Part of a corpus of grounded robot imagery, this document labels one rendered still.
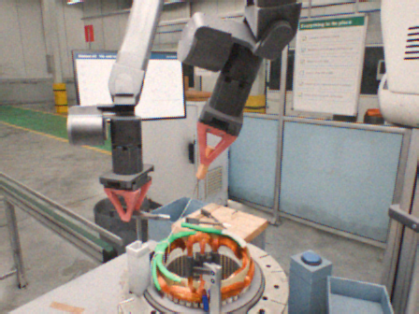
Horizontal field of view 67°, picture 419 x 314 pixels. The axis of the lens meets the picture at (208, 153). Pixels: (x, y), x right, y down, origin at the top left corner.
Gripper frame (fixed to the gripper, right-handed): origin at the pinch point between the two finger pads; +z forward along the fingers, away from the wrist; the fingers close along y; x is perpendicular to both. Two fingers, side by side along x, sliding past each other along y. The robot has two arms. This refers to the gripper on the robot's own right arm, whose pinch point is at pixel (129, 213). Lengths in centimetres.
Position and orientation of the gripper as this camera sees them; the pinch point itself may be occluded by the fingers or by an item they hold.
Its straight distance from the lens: 67.1
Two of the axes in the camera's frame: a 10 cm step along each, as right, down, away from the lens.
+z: -0.3, 9.6, 2.7
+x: 9.6, 1.0, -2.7
